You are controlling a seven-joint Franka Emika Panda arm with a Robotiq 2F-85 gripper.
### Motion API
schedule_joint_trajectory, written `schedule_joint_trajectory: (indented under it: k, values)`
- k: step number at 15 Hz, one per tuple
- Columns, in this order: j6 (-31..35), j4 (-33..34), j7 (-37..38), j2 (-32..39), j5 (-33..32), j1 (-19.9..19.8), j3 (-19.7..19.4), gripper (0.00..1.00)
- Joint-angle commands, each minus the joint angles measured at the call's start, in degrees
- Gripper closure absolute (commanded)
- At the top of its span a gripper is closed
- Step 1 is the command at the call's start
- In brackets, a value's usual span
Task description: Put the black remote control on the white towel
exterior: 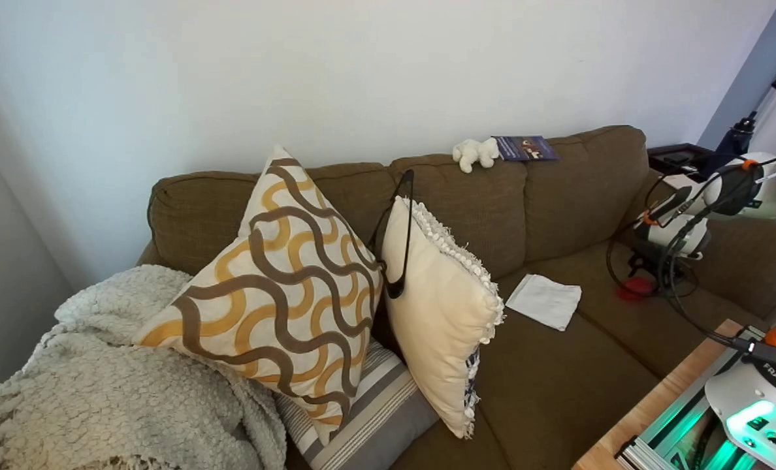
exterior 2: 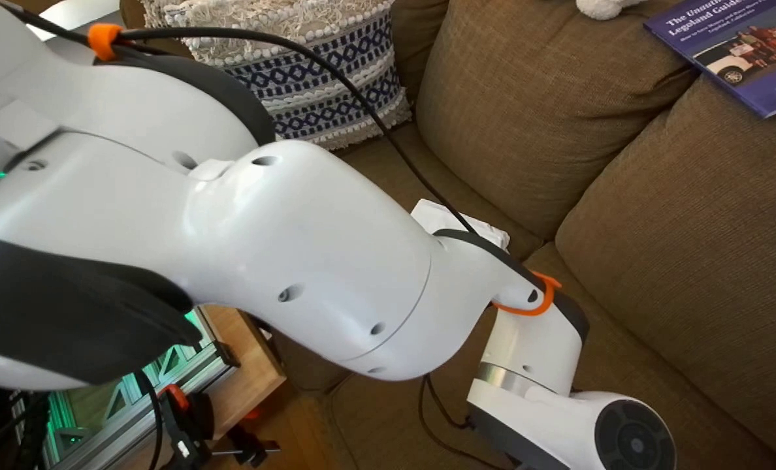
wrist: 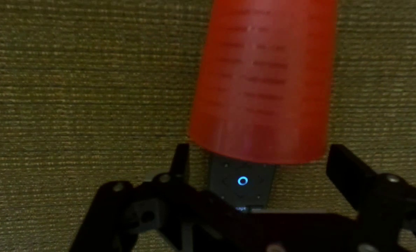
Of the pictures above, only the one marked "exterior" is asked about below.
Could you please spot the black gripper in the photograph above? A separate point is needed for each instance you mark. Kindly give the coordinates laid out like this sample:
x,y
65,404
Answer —
x,y
665,259

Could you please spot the red and black remote control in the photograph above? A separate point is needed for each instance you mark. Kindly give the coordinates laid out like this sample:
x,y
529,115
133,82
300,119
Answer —
x,y
635,287

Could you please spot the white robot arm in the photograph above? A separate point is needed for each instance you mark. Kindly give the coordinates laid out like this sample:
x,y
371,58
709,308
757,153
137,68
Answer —
x,y
688,209

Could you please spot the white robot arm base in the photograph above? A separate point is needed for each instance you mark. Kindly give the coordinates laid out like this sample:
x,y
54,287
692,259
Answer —
x,y
765,407

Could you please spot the white towel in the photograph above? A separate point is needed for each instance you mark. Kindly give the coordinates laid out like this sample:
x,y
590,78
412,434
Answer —
x,y
544,300

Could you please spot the wooden board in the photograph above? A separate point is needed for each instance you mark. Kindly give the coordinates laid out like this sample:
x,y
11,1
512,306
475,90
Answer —
x,y
657,406

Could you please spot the brown fabric sofa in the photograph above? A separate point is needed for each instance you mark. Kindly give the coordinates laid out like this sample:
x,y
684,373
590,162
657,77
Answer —
x,y
595,407

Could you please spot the blue book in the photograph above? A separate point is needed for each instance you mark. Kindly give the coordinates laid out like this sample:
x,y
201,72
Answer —
x,y
526,146

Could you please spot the white plush toy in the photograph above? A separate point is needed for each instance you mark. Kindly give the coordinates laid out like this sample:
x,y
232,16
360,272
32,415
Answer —
x,y
474,153

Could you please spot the cream fringed pillow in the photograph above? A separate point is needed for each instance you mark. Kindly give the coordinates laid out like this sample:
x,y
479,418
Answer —
x,y
442,323

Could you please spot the grey striped cushion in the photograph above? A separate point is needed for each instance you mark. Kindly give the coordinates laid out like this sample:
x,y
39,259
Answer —
x,y
375,407

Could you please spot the gold brown wave-pattern pillow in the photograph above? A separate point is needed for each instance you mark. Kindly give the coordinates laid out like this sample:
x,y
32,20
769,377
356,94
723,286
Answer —
x,y
271,287

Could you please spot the grey knitted blanket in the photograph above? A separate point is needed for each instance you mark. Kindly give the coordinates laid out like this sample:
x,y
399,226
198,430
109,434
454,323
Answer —
x,y
100,393

